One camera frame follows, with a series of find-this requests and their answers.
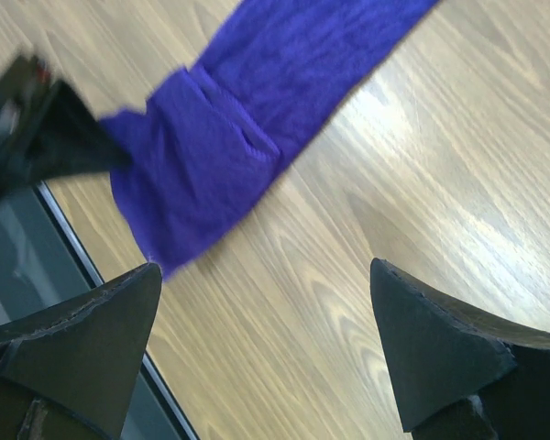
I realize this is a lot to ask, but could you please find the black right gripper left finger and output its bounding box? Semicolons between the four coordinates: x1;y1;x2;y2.
0;263;161;439

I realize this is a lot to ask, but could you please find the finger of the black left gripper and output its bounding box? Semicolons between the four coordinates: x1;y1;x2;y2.
0;54;131;201

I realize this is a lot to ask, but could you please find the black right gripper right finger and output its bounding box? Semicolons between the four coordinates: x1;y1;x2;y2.
370;258;550;439

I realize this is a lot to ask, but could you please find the purple towel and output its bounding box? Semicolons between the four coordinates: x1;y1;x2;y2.
102;0;434;277

